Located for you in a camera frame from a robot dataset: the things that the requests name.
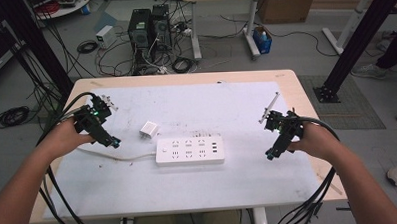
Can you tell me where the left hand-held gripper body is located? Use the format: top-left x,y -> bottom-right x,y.
73,93 -> 120,144

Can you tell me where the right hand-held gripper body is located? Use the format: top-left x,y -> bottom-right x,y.
257,90 -> 306,142

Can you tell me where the person's right hand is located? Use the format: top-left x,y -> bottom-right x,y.
286,120 -> 343,164

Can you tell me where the person's left hand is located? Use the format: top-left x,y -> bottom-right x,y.
36,116 -> 96,163

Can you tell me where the white charger plug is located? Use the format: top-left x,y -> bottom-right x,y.
139,120 -> 160,140

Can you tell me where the grey floor mat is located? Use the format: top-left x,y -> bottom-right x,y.
296,72 -> 387,134

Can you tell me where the blue box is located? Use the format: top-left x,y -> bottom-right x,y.
252,24 -> 274,56

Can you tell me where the white equipment box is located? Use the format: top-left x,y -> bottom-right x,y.
94,24 -> 118,50

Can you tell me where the white table mat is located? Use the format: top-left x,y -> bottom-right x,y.
39,79 -> 323,221

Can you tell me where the wooden table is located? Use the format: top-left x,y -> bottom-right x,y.
24,67 -> 348,224

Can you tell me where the grey floor sheet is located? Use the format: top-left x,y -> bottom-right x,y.
92,9 -> 119,33

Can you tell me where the black computer tower green label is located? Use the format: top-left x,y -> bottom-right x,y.
126,8 -> 154,66

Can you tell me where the round white table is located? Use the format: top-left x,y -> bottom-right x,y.
25,0 -> 93,22

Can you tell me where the cardboard box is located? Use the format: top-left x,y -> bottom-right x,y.
257,0 -> 319,26

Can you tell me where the white metal stand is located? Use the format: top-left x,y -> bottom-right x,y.
321,0 -> 385,57

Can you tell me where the black left gripper cable bundle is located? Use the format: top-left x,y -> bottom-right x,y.
34,91 -> 102,224

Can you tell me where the black gripper cable bundle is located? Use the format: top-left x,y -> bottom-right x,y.
271,115 -> 344,224
34,91 -> 102,224

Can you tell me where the white power strip cord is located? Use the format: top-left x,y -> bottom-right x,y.
77,144 -> 158,164

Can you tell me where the black right gripper cable bundle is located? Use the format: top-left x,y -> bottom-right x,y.
271,115 -> 344,224

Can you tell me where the tangle of floor cables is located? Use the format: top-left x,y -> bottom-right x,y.
92,11 -> 201,79

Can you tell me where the small black cable coil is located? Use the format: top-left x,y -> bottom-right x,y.
76,39 -> 99,55

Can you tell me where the large black cable coil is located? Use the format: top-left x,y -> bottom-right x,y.
0,105 -> 32,130

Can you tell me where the long black floor cable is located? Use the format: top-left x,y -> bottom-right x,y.
197,10 -> 340,63

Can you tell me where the black metal post with base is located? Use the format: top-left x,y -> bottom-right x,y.
310,0 -> 397,105

